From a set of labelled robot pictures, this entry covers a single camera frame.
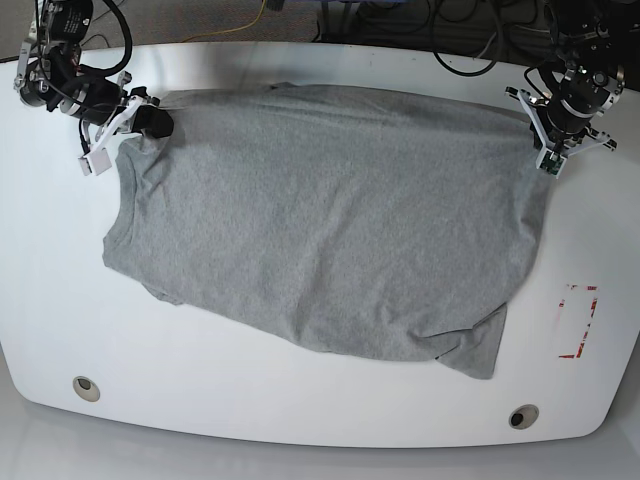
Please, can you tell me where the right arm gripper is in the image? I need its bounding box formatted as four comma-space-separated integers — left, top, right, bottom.
79, 72, 174, 155

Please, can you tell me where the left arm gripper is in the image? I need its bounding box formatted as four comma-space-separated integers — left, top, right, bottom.
505, 86, 617, 158

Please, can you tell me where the grey t-shirt with black lettering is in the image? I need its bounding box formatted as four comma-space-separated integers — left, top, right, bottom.
103, 84, 550, 380

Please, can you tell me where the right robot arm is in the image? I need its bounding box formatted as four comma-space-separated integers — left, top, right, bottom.
14, 0, 174, 155

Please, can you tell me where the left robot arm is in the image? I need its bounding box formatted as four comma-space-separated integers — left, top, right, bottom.
505, 1, 639, 176

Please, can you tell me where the red tape rectangle marking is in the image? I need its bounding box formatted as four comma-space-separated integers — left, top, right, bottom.
553, 284, 600, 360

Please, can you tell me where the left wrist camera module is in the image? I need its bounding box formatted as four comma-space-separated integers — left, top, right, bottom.
536, 148, 567, 178

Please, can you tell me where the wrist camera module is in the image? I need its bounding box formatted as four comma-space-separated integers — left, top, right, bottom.
78, 149, 112, 176
536, 148, 567, 178

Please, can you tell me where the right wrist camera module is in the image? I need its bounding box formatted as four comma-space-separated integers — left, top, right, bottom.
78, 149, 112, 176

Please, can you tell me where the yellow cable on floor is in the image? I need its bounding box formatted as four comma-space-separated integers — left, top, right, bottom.
182, 0, 266, 45

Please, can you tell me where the right table cable grommet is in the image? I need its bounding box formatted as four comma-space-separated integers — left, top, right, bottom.
508, 404, 539, 430

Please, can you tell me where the table cable grommet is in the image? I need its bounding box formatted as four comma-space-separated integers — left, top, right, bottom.
72, 376, 101, 403
508, 404, 539, 430

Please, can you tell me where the left table cable grommet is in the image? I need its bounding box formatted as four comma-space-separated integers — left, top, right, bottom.
72, 376, 101, 403

